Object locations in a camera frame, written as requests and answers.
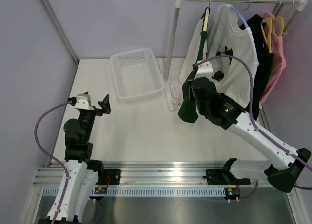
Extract light blue hanger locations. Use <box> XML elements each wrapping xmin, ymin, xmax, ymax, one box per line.
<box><xmin>230</xmin><ymin>5</ymin><xmax>249</xmax><ymax>28</ymax></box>

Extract metal clothes rack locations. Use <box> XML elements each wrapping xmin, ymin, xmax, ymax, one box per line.
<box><xmin>162</xmin><ymin>0</ymin><xmax>312</xmax><ymax>83</ymax></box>

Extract white slotted cable duct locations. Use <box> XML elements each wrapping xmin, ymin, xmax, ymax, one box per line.
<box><xmin>42</xmin><ymin>187</ymin><xmax>226</xmax><ymax>197</ymax></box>

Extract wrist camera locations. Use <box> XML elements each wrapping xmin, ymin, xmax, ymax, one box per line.
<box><xmin>194</xmin><ymin>62</ymin><xmax>213</xmax><ymax>79</ymax></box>
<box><xmin>74</xmin><ymin>94</ymin><xmax>94</xmax><ymax>111</ymax></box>

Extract aluminium mounting rail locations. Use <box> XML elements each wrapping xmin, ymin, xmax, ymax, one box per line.
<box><xmin>33</xmin><ymin>160</ymin><xmax>298</xmax><ymax>186</ymax></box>

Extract green and white t shirt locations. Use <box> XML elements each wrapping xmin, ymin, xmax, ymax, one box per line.
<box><xmin>169</xmin><ymin>13</ymin><xmax>207</xmax><ymax>123</ymax></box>

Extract pink t shirt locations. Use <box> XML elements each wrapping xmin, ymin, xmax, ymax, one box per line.
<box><xmin>260</xmin><ymin>11</ymin><xmax>286</xmax><ymax>105</ymax></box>

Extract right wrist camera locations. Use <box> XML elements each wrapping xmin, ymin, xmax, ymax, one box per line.
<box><xmin>194</xmin><ymin>62</ymin><xmax>213</xmax><ymax>79</ymax></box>

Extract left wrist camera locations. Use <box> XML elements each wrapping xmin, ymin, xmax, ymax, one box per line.
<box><xmin>74</xmin><ymin>94</ymin><xmax>94</xmax><ymax>111</ymax></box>

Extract yellow hanger back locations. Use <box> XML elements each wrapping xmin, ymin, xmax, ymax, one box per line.
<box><xmin>274</xmin><ymin>16</ymin><xmax>284</xmax><ymax>36</ymax></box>

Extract black t shirt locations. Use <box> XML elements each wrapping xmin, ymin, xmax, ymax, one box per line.
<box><xmin>239</xmin><ymin>14</ymin><xmax>274</xmax><ymax>120</ymax></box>

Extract cream plastic hanger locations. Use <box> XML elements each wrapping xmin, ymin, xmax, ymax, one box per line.
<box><xmin>202</xmin><ymin>0</ymin><xmax>211</xmax><ymax>32</ymax></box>

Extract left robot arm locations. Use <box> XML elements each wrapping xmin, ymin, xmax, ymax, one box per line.
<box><xmin>34</xmin><ymin>92</ymin><xmax>111</xmax><ymax>224</ymax></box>

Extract white plastic basket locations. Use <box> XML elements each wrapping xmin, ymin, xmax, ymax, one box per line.
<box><xmin>110</xmin><ymin>48</ymin><xmax>164</xmax><ymax>102</ymax></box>

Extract yellow hanger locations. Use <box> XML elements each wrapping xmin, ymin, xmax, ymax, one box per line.
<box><xmin>274</xmin><ymin>16</ymin><xmax>284</xmax><ymax>36</ymax></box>
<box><xmin>260</xmin><ymin>17</ymin><xmax>273</xmax><ymax>53</ymax></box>

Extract white printed t shirt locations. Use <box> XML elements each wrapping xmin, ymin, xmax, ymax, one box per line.
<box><xmin>207</xmin><ymin>4</ymin><xmax>258</xmax><ymax>108</ymax></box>

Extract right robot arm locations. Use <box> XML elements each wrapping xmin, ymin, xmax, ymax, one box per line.
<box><xmin>189</xmin><ymin>77</ymin><xmax>311</xmax><ymax>193</ymax></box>

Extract yellow hanger front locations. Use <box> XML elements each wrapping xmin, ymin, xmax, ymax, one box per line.
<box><xmin>260</xmin><ymin>17</ymin><xmax>273</xmax><ymax>53</ymax></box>

